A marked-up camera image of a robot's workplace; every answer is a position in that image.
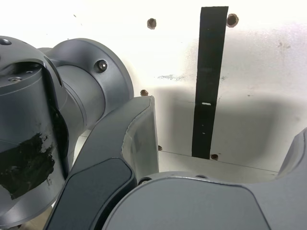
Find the black tape strip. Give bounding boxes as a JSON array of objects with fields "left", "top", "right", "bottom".
[{"left": 191, "top": 6, "right": 229, "bottom": 160}]

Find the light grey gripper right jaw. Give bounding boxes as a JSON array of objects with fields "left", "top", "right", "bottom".
[{"left": 103, "top": 126, "right": 307, "bottom": 230}]

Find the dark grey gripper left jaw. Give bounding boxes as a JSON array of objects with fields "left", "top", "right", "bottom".
[{"left": 44, "top": 95, "right": 159, "bottom": 230}]

